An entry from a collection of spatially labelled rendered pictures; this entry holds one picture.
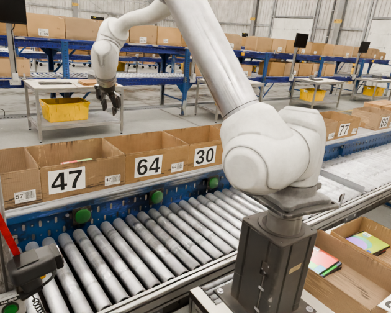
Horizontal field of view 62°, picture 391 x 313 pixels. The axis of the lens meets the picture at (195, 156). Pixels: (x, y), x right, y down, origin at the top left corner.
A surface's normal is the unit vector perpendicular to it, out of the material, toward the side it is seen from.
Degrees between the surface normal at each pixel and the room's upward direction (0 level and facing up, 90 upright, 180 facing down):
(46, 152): 90
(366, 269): 89
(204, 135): 90
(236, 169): 92
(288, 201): 11
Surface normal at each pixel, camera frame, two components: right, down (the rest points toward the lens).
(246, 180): -0.56, 0.26
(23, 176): 0.62, 0.33
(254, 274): -0.82, 0.13
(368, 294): 0.10, -0.94
